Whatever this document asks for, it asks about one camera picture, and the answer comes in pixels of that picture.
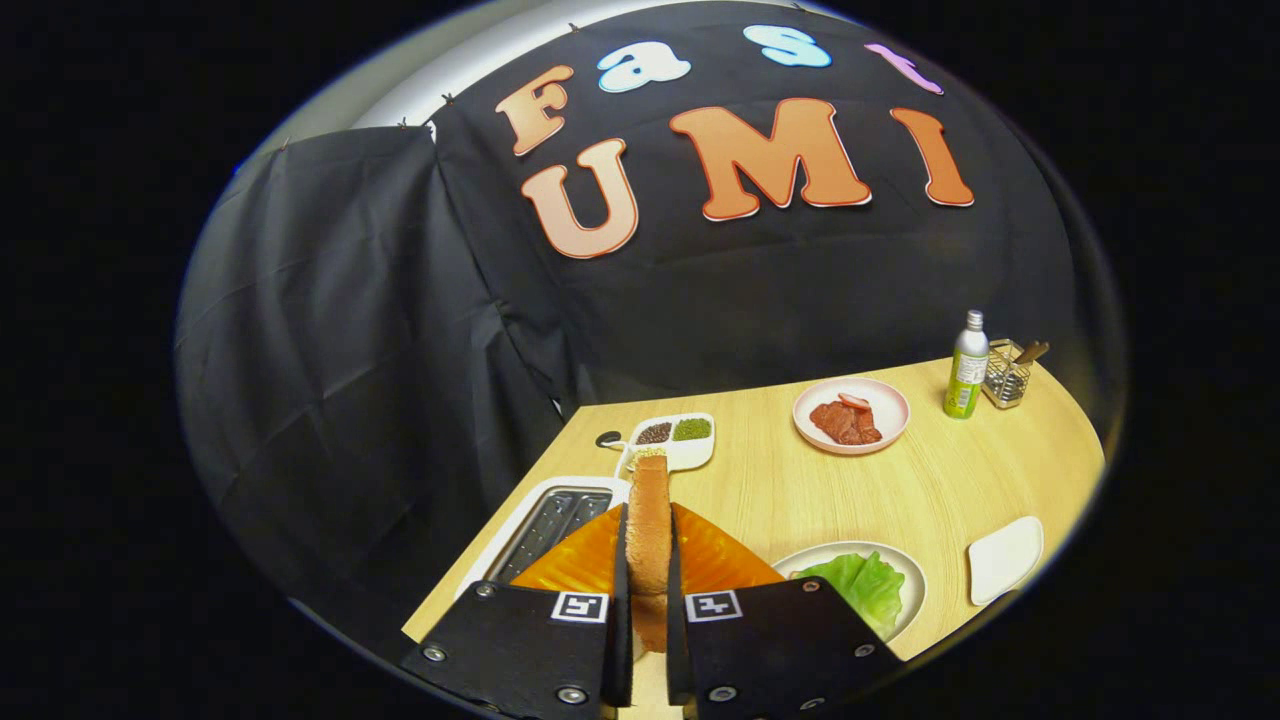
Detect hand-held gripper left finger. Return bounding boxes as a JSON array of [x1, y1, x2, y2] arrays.
[[400, 503, 633, 719]]

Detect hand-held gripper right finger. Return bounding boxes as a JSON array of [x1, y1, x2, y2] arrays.
[[665, 503, 906, 720]]

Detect green lettuce leaf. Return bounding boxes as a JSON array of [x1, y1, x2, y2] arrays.
[[795, 551, 906, 641]]

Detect brown crust toast bread slice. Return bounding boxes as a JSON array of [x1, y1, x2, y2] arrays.
[[627, 456, 673, 653]]

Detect white toaster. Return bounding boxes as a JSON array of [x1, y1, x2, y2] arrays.
[[455, 476, 633, 601]]

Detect large round white plate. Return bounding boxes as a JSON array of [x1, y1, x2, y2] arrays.
[[772, 541, 928, 643]]

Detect white divided condiment dish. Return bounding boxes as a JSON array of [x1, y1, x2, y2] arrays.
[[615, 413, 717, 479]]

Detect red-brown meat pieces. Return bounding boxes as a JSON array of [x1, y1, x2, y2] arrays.
[[808, 399, 883, 446]]

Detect small square white plate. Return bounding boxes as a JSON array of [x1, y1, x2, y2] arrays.
[[967, 516, 1045, 607]]

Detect pink round plate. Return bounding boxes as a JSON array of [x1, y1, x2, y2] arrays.
[[792, 377, 911, 456]]

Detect black backdrop cloth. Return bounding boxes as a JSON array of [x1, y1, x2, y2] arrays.
[[175, 0, 1116, 651]]

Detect silver bottle with green label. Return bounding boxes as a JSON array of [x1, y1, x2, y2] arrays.
[[943, 310, 990, 420]]

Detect metal wire utensil holder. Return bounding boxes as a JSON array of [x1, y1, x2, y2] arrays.
[[982, 340, 1031, 410]]

